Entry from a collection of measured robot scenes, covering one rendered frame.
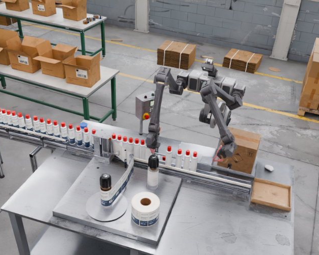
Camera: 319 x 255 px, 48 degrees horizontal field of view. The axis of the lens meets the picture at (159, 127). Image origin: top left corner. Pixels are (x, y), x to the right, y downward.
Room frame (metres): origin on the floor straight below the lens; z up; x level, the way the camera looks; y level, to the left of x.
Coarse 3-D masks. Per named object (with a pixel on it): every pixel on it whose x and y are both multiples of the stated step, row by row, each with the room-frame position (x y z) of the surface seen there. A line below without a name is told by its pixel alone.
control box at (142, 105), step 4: (148, 92) 2.58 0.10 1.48; (152, 92) 2.58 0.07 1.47; (136, 96) 2.50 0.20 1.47; (140, 96) 2.50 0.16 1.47; (148, 96) 2.51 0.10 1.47; (136, 100) 2.49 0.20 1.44; (140, 100) 2.45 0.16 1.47; (144, 100) 2.45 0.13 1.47; (148, 100) 2.47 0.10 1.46; (136, 104) 2.49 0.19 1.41; (140, 104) 2.45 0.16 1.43; (144, 104) 2.44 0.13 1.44; (148, 104) 2.47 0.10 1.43; (136, 108) 2.49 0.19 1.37; (140, 108) 2.45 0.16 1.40; (144, 108) 2.44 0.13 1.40; (148, 108) 2.47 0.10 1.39; (136, 112) 2.49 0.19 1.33; (140, 112) 2.45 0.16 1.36; (144, 112) 2.44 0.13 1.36; (148, 112) 2.47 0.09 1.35; (136, 116) 2.49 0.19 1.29; (140, 116) 2.45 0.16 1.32; (144, 116) 2.44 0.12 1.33
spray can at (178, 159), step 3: (180, 150) 2.34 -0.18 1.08; (177, 153) 2.34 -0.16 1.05; (180, 153) 2.33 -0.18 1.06; (177, 156) 2.33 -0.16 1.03; (180, 156) 2.32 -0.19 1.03; (177, 159) 2.32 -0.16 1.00; (180, 159) 2.32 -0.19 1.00; (177, 162) 2.32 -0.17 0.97; (180, 162) 2.32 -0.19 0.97; (177, 165) 2.32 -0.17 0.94; (180, 165) 2.33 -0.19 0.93
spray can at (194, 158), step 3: (195, 153) 2.31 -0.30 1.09; (192, 156) 2.32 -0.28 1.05; (195, 156) 2.30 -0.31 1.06; (192, 159) 2.30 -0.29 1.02; (195, 159) 2.30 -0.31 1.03; (192, 162) 2.30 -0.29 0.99; (195, 162) 2.30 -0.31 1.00; (192, 165) 2.30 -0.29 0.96; (195, 165) 2.30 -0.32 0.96; (192, 168) 2.30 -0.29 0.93; (195, 168) 2.30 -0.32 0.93; (192, 171) 2.30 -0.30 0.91; (195, 171) 2.30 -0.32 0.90
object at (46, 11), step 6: (36, 0) 6.58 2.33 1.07; (42, 0) 6.93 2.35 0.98; (48, 0) 6.64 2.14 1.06; (54, 0) 6.79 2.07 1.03; (36, 6) 6.64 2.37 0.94; (42, 6) 6.59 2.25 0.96; (48, 6) 6.62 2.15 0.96; (54, 6) 6.77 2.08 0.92; (36, 12) 6.65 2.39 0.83; (42, 12) 6.59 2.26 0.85; (48, 12) 6.60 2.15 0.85; (54, 12) 6.75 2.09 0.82
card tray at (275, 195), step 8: (256, 184) 2.26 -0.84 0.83; (264, 184) 2.26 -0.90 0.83; (272, 184) 2.26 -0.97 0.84; (280, 184) 2.24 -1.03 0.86; (256, 192) 2.16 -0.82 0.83; (264, 192) 2.16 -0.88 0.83; (272, 192) 2.17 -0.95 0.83; (280, 192) 2.17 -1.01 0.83; (288, 192) 2.18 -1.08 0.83; (256, 200) 2.04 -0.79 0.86; (264, 200) 2.07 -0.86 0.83; (272, 200) 2.08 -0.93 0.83; (280, 200) 2.08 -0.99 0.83; (288, 200) 2.09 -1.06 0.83; (280, 208) 1.99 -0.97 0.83; (288, 208) 1.98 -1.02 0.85
